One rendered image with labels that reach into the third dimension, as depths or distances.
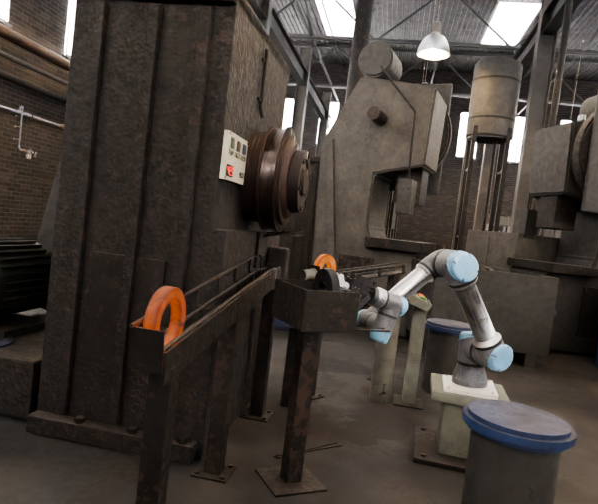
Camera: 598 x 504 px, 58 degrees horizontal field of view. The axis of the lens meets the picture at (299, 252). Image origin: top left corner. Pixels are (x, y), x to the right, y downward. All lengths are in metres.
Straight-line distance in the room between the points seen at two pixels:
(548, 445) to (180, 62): 1.75
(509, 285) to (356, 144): 1.88
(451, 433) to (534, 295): 2.37
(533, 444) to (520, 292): 3.01
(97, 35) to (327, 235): 3.35
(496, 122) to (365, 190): 6.32
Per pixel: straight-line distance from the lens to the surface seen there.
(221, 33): 2.14
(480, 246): 6.65
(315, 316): 1.77
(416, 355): 3.09
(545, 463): 1.77
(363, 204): 5.08
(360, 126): 5.20
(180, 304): 1.47
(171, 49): 2.19
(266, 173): 2.24
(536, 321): 4.72
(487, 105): 11.18
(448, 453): 2.54
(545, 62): 11.69
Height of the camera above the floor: 0.93
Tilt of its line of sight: 3 degrees down
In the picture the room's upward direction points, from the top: 7 degrees clockwise
